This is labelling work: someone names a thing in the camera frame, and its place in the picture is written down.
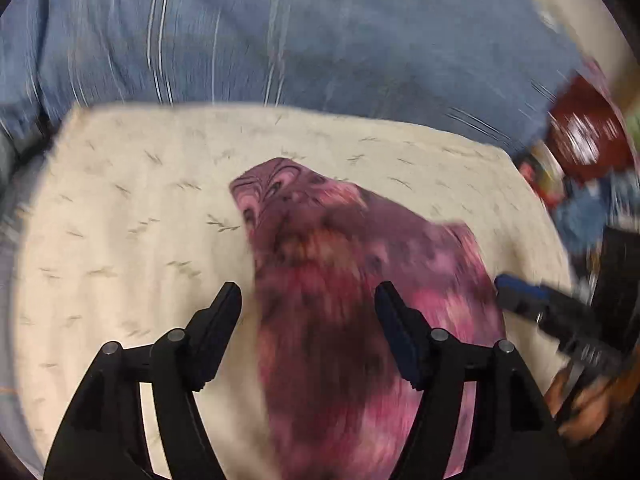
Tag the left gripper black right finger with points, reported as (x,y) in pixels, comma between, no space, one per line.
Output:
(513,435)

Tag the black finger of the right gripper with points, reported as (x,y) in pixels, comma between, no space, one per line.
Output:
(533,302)

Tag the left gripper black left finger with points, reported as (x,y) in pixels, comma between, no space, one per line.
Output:
(102,435)

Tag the purple floral shirt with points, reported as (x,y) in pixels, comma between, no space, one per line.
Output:
(337,406)

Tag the person's right hand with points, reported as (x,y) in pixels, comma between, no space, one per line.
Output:
(603,407)

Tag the blue denim garment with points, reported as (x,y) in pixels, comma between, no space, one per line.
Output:
(582,217)

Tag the clutter of small packages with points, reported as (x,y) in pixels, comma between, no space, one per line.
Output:
(544,175)

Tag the dark red plastic bag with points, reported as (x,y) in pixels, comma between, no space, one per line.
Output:
(585,135)

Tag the cream leaf-print pillow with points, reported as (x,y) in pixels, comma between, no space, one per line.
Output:
(132,229)

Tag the blue plaid quilt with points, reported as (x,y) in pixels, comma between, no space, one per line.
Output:
(486,69)

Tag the grey patterned duvet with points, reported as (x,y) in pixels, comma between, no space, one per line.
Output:
(22,158)

